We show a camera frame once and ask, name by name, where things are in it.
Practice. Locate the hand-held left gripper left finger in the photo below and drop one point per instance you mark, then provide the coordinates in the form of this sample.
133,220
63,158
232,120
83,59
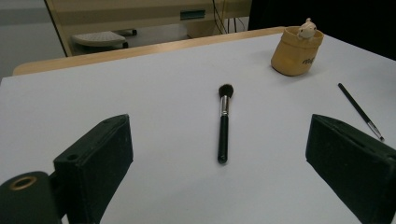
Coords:
93,168

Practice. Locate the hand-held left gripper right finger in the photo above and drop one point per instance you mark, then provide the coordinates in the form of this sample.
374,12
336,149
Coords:
351,165

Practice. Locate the thin black makeup brush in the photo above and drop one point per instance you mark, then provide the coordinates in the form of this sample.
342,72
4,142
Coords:
358,107

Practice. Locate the tan fabric brush holder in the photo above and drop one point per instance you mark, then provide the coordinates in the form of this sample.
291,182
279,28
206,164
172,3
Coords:
292,59

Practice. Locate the large black makeup brush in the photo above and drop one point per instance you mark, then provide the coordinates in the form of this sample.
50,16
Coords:
223,140

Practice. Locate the small cream toy figure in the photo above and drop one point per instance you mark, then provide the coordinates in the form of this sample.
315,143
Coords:
306,31

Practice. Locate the black curtain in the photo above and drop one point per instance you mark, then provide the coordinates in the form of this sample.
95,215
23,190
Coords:
342,15

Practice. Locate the beige wooden desk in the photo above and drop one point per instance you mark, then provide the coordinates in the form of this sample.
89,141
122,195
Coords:
124,15

